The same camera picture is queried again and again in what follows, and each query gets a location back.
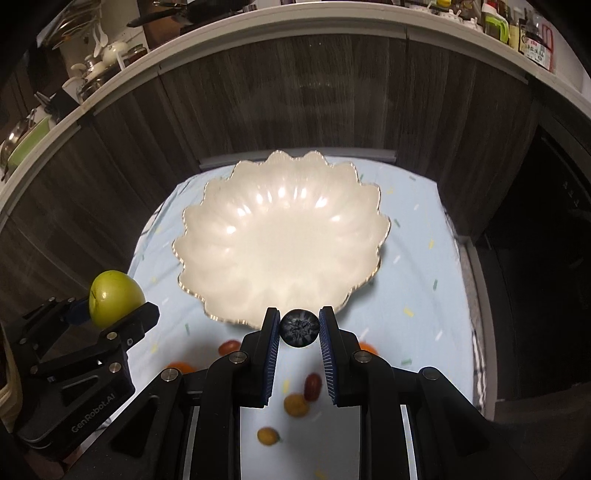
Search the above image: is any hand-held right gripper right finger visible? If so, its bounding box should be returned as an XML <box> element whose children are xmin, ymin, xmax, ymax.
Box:
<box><xmin>318</xmin><ymin>306</ymin><xmax>522</xmax><ymax>480</ymax></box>

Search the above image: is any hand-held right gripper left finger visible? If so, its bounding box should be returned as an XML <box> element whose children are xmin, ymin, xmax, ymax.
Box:
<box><xmin>88</xmin><ymin>307</ymin><xmax>282</xmax><ymax>480</ymax></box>

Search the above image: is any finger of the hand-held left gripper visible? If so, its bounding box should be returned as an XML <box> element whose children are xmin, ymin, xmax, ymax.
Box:
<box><xmin>11</xmin><ymin>298</ymin><xmax>90</xmax><ymax>360</ymax></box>
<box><xmin>32</xmin><ymin>302</ymin><xmax>160</xmax><ymax>377</ymax></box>

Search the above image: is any green apple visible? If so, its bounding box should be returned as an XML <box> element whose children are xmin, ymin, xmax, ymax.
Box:
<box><xmin>89</xmin><ymin>270</ymin><xmax>146</xmax><ymax>329</ymax></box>

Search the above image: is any blueberry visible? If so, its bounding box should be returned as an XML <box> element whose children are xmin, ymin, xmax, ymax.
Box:
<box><xmin>279</xmin><ymin>309</ymin><xmax>320</xmax><ymax>347</ymax></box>

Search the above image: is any white scalloped ceramic bowl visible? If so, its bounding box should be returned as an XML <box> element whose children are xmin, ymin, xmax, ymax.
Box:
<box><xmin>172</xmin><ymin>148</ymin><xmax>392</xmax><ymax>330</ymax></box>

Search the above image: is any light blue printed tablecloth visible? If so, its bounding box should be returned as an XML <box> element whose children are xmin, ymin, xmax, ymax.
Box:
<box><xmin>131</xmin><ymin>150</ymin><xmax>485</xmax><ymax>480</ymax></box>

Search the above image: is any grey baseboard strip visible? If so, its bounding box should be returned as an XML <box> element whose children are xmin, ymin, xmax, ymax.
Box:
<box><xmin>198</xmin><ymin>148</ymin><xmax>399</xmax><ymax>172</ymax></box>

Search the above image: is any green tray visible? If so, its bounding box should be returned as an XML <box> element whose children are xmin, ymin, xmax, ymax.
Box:
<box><xmin>7</xmin><ymin>117</ymin><xmax>51</xmax><ymax>169</ymax></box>

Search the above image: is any steel pan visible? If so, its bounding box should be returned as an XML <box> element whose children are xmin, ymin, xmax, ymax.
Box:
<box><xmin>0</xmin><ymin>108</ymin><xmax>38</xmax><ymax>153</ymax></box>

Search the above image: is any steel pot with lid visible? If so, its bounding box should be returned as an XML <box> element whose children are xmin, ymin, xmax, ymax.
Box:
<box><xmin>69</xmin><ymin>60</ymin><xmax>108</xmax><ymax>102</ymax></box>

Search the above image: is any black built-in oven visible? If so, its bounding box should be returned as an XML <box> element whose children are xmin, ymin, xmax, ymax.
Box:
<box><xmin>480</xmin><ymin>88</ymin><xmax>591</xmax><ymax>416</ymax></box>

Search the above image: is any dark wood kitchen cabinet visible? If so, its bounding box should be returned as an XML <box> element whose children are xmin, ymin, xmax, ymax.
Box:
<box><xmin>0</xmin><ymin>28</ymin><xmax>541</xmax><ymax>319</ymax></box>

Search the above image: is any white teapot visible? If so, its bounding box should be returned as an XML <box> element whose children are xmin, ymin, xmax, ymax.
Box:
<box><xmin>102</xmin><ymin>41</ymin><xmax>127</xmax><ymax>65</ymax></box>

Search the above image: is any white ladle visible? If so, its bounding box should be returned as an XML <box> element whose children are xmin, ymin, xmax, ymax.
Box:
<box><xmin>92</xmin><ymin>23</ymin><xmax>109</xmax><ymax>58</ymax></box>

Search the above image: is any metal dish rack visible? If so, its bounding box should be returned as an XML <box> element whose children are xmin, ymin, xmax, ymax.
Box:
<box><xmin>37</xmin><ymin>0</ymin><xmax>107</xmax><ymax>51</ymax></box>

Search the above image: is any grey kitchen countertop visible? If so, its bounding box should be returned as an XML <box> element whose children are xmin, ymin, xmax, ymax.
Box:
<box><xmin>0</xmin><ymin>0</ymin><xmax>529</xmax><ymax>199</ymax></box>

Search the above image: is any green lid jug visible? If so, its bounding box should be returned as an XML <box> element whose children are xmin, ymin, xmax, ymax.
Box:
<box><xmin>482</xmin><ymin>2</ymin><xmax>511</xmax><ymax>44</ymax></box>

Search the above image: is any clear bottle red label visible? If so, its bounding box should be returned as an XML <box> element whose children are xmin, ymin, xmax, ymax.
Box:
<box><xmin>538</xmin><ymin>25</ymin><xmax>557</xmax><ymax>72</ymax></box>

